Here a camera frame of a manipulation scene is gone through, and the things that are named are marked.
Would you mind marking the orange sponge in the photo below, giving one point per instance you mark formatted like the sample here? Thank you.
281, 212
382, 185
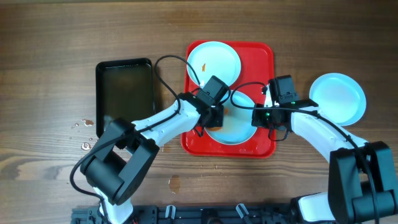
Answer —
214, 128

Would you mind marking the white plate top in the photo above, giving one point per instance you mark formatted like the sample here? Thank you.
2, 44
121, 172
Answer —
213, 59

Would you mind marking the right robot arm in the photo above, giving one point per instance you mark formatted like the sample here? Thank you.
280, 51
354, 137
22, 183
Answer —
362, 181

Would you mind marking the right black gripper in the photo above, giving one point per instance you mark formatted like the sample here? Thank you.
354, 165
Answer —
258, 121

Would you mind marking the white plate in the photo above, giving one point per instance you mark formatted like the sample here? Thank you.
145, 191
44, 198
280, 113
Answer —
236, 127
340, 97
213, 59

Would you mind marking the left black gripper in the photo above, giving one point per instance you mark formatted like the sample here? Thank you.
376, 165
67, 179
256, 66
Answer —
219, 119

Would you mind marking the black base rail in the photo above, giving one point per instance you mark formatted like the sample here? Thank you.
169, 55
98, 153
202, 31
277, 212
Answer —
267, 214

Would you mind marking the white plate bottom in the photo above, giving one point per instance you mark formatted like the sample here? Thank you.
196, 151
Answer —
340, 97

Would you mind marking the red plastic tray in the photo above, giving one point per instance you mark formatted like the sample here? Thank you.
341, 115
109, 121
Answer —
257, 65

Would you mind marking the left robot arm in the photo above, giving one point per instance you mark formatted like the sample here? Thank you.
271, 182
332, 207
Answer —
118, 163

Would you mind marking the black water tray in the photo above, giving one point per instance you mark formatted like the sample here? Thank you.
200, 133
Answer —
124, 89

